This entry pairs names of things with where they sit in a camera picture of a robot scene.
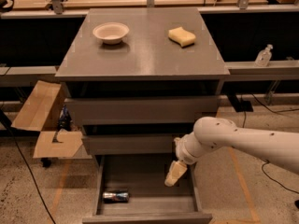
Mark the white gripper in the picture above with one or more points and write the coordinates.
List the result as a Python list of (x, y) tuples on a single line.
[(183, 153)]

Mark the silver blue redbull can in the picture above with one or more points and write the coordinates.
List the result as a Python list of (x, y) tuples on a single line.
[(115, 197)]

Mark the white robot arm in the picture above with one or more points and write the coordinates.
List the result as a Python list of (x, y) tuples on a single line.
[(209, 134)]

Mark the grey middle drawer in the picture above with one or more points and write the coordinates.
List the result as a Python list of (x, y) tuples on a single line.
[(129, 144)]

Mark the grey open bottom drawer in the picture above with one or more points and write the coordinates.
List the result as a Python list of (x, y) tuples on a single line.
[(150, 200)]

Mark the grey top drawer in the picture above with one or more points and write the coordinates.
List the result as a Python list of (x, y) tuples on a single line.
[(103, 111)]

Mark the grey drawer cabinet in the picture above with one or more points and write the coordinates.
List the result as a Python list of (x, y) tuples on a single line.
[(147, 63)]

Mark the yellow sponge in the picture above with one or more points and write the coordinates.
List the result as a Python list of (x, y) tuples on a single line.
[(181, 36)]

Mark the clear sanitizer pump bottle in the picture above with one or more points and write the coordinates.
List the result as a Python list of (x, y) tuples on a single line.
[(264, 56)]

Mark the white paper bowl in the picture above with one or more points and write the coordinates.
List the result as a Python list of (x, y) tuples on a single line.
[(111, 33)]

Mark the open cardboard box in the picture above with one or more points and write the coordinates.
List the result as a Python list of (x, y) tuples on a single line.
[(40, 113)]

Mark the black headphones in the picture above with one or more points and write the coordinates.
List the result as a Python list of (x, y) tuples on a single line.
[(6, 5)]

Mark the grey metal rail shelf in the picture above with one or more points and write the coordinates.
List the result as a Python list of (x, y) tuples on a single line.
[(28, 76)]

